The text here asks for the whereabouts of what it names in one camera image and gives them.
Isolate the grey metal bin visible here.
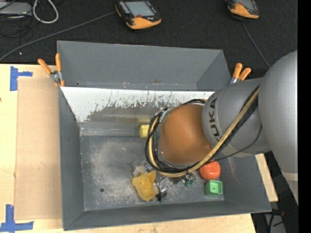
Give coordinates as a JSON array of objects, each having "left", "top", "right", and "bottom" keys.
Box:
[{"left": 56, "top": 40, "right": 272, "bottom": 231}]

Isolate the yellow wedge-shaped thing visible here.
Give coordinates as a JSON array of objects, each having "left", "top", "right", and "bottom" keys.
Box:
[{"left": 131, "top": 170, "right": 158, "bottom": 202}]

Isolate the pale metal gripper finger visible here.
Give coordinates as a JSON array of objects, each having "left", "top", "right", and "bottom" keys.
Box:
[
  {"left": 132, "top": 161, "right": 150, "bottom": 177},
  {"left": 155, "top": 181, "right": 168, "bottom": 201}
]

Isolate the green square cup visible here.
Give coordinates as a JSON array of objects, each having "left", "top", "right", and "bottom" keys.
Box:
[{"left": 204, "top": 179, "right": 224, "bottom": 199}]

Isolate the orange toy fruit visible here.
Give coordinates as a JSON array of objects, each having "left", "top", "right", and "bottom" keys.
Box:
[{"left": 199, "top": 161, "right": 222, "bottom": 181}]

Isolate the small yellow block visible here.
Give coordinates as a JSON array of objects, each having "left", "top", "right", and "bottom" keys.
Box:
[{"left": 139, "top": 124, "right": 150, "bottom": 139}]

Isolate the brown cardboard flat board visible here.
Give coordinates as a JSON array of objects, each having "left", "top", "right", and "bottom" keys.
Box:
[{"left": 14, "top": 76, "right": 64, "bottom": 221}]

